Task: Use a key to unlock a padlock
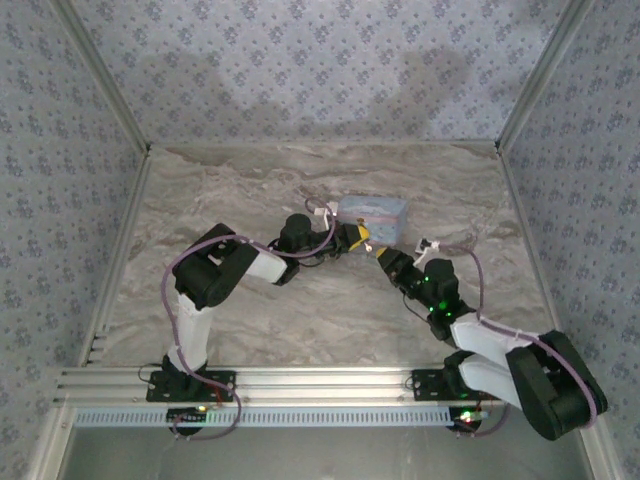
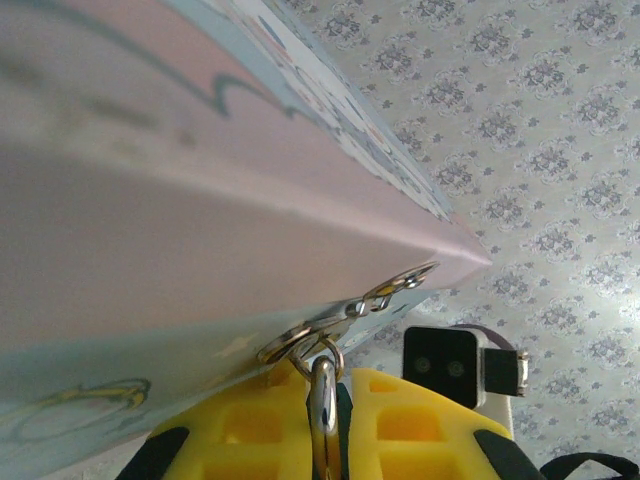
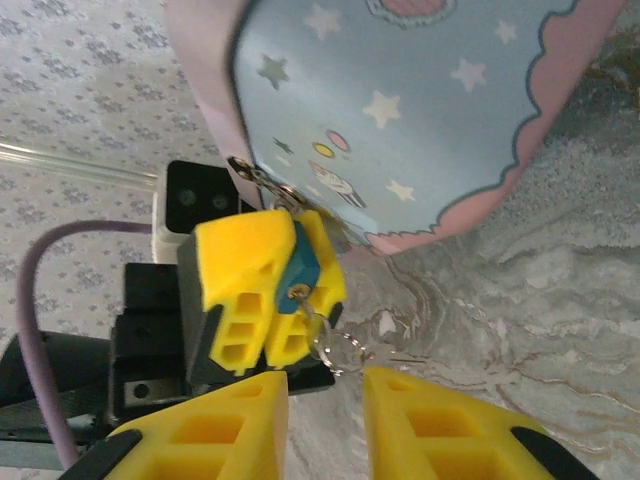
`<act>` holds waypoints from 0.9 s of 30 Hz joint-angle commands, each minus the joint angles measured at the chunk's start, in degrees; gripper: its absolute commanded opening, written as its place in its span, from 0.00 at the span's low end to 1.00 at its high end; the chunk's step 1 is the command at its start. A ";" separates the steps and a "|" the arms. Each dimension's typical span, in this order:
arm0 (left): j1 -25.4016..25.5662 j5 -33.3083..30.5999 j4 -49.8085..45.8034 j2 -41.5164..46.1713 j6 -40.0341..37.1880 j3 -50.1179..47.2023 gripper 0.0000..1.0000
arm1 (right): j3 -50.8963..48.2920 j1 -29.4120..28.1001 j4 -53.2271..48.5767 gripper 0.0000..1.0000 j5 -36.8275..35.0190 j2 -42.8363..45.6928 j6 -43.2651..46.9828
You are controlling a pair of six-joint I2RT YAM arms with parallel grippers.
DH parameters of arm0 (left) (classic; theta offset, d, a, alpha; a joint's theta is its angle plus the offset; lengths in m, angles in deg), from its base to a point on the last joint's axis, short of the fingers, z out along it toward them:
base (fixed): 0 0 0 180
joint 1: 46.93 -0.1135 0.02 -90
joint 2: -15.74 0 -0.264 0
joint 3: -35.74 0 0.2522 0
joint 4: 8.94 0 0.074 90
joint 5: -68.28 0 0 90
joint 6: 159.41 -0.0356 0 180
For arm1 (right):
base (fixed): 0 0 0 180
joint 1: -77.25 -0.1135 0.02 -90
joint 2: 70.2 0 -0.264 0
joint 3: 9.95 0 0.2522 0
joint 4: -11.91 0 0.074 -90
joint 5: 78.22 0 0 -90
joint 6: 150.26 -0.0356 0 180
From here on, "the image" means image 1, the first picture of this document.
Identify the blue cartoon tin box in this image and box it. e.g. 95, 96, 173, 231
335, 195, 409, 247

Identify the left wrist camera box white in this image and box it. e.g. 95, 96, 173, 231
314, 202, 340, 229

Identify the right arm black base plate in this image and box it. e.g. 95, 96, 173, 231
410, 369, 501, 401

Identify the aluminium table side rail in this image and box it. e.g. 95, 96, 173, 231
497, 147, 572, 351
74, 149, 152, 369

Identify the aluminium rail beam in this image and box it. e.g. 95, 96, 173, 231
52, 364, 516, 407

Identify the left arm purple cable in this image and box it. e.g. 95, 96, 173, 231
160, 197, 337, 441

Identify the white slotted cable duct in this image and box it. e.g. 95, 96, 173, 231
73, 405, 454, 429

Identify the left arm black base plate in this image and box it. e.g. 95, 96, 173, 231
146, 369, 237, 403

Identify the aluminium corner post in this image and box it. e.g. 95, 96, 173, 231
493, 0, 597, 152
49, 0, 152, 152

